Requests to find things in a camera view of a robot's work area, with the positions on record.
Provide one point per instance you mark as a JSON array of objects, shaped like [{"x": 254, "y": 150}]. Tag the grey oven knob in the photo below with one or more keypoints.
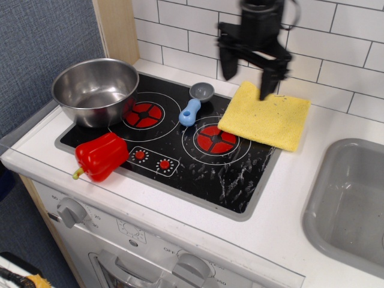
[
  {"x": 71, "y": 212},
  {"x": 192, "y": 270}
]

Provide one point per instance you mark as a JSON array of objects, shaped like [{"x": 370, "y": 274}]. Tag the wooden side panel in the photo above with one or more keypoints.
[{"x": 117, "y": 29}]

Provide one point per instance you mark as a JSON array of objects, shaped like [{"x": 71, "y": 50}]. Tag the yellow black object bottom left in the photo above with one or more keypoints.
[{"x": 31, "y": 281}]

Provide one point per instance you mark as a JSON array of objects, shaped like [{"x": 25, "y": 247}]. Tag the stainless steel bowl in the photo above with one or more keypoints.
[{"x": 97, "y": 93}]

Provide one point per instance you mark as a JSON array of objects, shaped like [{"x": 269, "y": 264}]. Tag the red toy bell pepper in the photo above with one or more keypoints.
[{"x": 100, "y": 157}]

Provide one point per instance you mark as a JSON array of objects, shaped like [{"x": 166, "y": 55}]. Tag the grey right oven knob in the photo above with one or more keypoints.
[{"x": 192, "y": 270}]

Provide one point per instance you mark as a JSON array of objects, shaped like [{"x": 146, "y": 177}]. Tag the blue handled grey scoop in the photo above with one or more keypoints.
[{"x": 200, "y": 93}]

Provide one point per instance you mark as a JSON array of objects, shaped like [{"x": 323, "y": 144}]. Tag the grey toy sink basin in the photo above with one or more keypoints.
[{"x": 344, "y": 215}]

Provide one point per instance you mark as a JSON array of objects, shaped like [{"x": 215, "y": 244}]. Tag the black toy stovetop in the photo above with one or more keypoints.
[{"x": 200, "y": 164}]

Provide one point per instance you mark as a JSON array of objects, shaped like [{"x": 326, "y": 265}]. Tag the grey left oven knob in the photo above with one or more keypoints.
[{"x": 71, "y": 212}]

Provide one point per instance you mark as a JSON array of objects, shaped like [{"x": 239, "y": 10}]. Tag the yellow cloth napkin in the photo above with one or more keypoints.
[{"x": 277, "y": 121}]

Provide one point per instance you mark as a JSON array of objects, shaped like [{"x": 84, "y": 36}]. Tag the white toy oven front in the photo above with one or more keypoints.
[{"x": 105, "y": 251}]

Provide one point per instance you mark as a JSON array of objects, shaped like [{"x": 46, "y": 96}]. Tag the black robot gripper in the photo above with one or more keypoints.
[{"x": 255, "y": 39}]

